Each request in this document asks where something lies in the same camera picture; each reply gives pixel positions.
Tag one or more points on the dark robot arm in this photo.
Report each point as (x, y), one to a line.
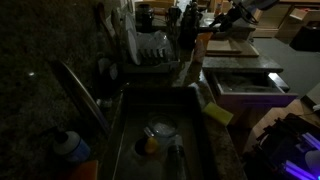
(249, 7)

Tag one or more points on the black robot base with lights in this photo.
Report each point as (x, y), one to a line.
(278, 143)

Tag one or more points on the black knife block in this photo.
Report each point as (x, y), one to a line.
(190, 25)

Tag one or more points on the clear glass bottle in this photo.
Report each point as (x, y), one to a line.
(176, 163)

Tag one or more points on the yellow sponge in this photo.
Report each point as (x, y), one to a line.
(217, 113)

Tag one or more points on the open white drawer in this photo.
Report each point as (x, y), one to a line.
(248, 96)

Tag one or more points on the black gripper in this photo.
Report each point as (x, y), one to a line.
(224, 22)

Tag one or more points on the curved steel faucet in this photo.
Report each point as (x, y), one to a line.
(80, 96)

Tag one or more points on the clear plastic bag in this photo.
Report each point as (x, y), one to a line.
(153, 41)

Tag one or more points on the dish drying rack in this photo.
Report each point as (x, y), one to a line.
(152, 61)

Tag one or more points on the wooden cutting board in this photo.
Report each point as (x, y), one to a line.
(231, 48)

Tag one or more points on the clear glass bowl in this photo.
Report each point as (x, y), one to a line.
(162, 125)

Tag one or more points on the steel kitchen sink basin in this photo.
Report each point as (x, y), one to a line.
(126, 158)

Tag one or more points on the white plate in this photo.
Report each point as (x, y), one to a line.
(133, 47)

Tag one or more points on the orange sponge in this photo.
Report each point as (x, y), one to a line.
(84, 171)

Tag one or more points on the white blue soap dispenser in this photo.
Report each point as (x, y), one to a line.
(69, 145)

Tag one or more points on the orange snack pack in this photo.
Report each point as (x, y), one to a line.
(201, 46)

